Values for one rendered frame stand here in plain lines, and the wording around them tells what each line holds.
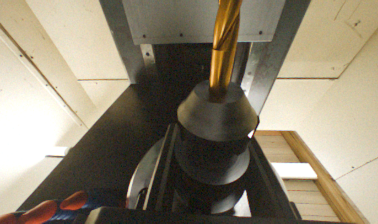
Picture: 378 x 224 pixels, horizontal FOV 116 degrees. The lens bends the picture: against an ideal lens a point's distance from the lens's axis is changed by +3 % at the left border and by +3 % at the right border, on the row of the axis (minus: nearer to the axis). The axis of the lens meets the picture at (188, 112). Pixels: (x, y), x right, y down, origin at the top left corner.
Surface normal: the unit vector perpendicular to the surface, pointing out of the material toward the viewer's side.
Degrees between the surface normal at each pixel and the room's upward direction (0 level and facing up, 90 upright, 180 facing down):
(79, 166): 180
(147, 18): 90
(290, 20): 90
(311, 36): 90
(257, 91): 90
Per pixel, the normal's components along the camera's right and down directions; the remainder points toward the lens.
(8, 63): 1.00, 0.01
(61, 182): -0.04, -0.76
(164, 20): -0.07, 0.64
